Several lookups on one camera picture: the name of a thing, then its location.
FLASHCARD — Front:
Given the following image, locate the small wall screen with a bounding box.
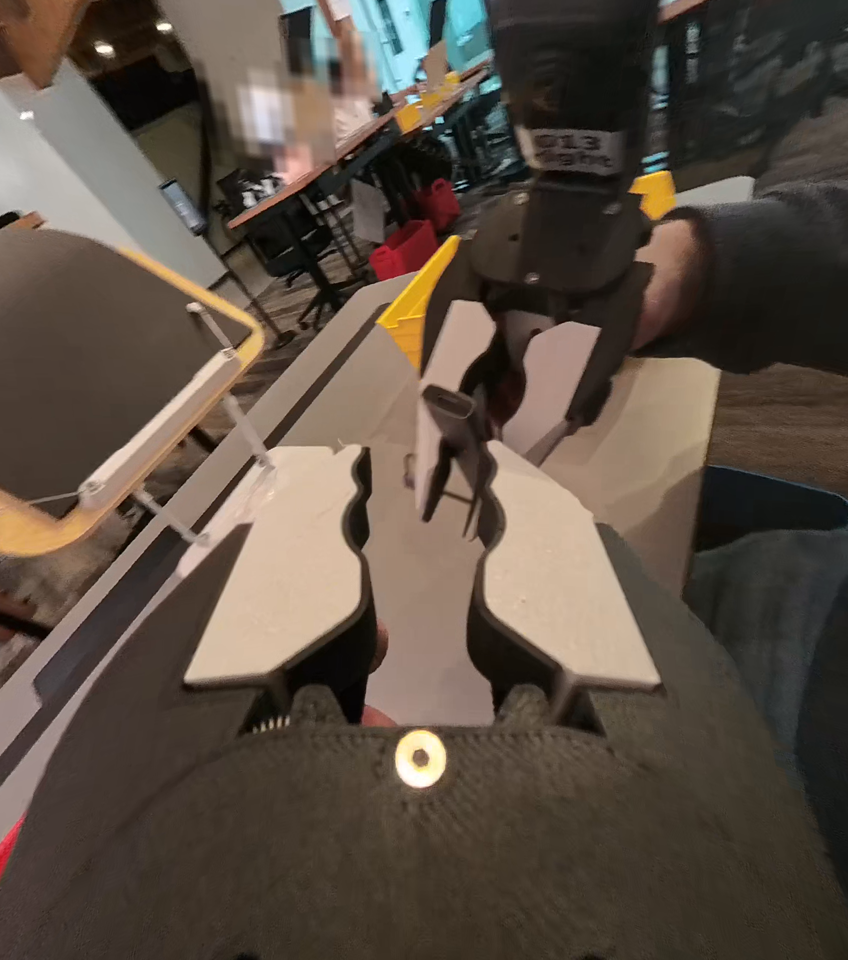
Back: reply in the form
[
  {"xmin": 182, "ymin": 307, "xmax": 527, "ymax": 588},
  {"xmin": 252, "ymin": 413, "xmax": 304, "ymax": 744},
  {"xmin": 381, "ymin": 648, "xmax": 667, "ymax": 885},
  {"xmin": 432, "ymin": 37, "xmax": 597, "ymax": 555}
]
[{"xmin": 160, "ymin": 178, "xmax": 209, "ymax": 238}]

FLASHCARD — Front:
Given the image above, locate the person's leg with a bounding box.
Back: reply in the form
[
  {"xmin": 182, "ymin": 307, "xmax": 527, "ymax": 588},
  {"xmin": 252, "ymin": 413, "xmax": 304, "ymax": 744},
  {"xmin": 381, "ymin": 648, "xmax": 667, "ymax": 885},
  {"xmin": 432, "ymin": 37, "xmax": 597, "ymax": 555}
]
[{"xmin": 685, "ymin": 528, "xmax": 848, "ymax": 960}]

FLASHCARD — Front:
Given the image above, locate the black braided cable bundle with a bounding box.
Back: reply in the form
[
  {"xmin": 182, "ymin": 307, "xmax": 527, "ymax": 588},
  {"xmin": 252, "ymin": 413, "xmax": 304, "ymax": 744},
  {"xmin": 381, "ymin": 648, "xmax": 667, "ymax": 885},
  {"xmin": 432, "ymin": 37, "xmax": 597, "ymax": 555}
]
[{"xmin": 420, "ymin": 384, "xmax": 496, "ymax": 455}]

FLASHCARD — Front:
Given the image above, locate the long wooden table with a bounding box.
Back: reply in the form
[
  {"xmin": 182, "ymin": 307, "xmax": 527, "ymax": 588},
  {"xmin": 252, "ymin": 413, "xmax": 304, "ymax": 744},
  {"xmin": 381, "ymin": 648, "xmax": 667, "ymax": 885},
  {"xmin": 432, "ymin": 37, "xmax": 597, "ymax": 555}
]
[{"xmin": 227, "ymin": 63, "xmax": 496, "ymax": 230}]

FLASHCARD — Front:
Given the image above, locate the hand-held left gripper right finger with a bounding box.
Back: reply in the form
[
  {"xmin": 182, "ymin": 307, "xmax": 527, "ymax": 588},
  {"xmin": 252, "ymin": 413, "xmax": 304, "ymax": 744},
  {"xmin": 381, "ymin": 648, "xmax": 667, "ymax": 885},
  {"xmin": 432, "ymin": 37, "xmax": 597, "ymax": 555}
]
[{"xmin": 469, "ymin": 441, "xmax": 665, "ymax": 726}]

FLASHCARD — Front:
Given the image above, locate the wooden framed dark board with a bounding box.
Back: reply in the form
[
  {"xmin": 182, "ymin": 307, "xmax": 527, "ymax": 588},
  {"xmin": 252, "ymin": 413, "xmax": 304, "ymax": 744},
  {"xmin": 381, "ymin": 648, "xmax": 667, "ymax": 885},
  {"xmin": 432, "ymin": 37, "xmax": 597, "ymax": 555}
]
[{"xmin": 0, "ymin": 228, "xmax": 266, "ymax": 560}]

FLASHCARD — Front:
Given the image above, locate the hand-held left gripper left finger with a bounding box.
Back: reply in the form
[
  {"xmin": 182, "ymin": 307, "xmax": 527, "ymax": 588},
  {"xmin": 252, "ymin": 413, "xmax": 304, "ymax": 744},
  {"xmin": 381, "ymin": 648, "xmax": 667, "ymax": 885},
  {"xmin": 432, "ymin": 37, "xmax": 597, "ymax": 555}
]
[{"xmin": 182, "ymin": 444, "xmax": 376, "ymax": 691}]

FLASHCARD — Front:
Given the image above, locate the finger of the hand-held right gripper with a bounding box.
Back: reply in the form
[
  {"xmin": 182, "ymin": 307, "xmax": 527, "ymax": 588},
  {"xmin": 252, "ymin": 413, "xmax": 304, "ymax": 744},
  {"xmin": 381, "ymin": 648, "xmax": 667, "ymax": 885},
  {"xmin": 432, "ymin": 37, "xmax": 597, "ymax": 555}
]
[
  {"xmin": 502, "ymin": 318, "xmax": 606, "ymax": 468},
  {"xmin": 410, "ymin": 300, "xmax": 500, "ymax": 540}
]

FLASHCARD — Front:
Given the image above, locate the small red bin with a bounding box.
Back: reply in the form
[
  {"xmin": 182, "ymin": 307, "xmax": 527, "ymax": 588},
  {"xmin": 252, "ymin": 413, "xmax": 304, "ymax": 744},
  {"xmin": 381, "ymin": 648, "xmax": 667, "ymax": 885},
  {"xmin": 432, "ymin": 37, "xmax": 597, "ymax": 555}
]
[
  {"xmin": 412, "ymin": 178, "xmax": 462, "ymax": 230},
  {"xmin": 369, "ymin": 219, "xmax": 441, "ymax": 283}
]

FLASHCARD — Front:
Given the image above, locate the yellow plastic bin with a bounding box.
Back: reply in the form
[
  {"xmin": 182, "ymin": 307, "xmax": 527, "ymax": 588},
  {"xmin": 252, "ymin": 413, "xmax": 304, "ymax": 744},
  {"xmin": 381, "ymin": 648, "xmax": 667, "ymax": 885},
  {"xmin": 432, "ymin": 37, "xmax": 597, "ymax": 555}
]
[{"xmin": 375, "ymin": 171, "xmax": 676, "ymax": 370}]

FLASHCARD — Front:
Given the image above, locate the metal stand rod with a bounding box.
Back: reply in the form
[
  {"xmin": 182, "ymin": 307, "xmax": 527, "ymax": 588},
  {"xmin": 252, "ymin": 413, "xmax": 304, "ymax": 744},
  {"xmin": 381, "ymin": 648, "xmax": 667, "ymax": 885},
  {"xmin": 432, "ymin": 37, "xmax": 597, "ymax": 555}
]
[
  {"xmin": 131, "ymin": 486, "xmax": 209, "ymax": 544},
  {"xmin": 225, "ymin": 393, "xmax": 277, "ymax": 474}
]

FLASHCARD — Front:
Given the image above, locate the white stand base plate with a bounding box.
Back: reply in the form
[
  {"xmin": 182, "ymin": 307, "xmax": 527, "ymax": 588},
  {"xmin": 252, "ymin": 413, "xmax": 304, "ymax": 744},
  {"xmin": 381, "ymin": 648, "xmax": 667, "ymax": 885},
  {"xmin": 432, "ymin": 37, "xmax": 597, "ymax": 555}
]
[{"xmin": 176, "ymin": 446, "xmax": 346, "ymax": 560}]

